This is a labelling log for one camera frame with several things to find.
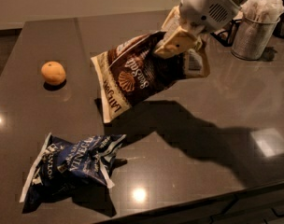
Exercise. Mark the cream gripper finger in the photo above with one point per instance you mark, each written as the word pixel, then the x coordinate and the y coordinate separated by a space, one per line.
pixel 174 25
pixel 176 43

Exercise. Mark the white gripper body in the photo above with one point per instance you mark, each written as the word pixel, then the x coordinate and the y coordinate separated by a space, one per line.
pixel 205 7

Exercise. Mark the brown chip bag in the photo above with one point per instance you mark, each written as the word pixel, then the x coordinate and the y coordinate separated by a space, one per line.
pixel 131 72

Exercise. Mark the blue chip bag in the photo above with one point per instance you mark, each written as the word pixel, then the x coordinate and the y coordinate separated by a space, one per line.
pixel 61 167

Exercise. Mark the metal utensil cup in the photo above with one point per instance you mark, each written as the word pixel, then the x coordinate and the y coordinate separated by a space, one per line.
pixel 251 39

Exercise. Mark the white plastic cutlery packets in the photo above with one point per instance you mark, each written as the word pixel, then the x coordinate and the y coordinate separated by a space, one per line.
pixel 264 11

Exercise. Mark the orange fruit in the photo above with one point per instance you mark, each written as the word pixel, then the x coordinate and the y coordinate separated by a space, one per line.
pixel 53 73

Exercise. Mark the black wire napkin holder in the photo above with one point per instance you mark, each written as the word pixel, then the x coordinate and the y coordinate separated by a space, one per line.
pixel 226 35

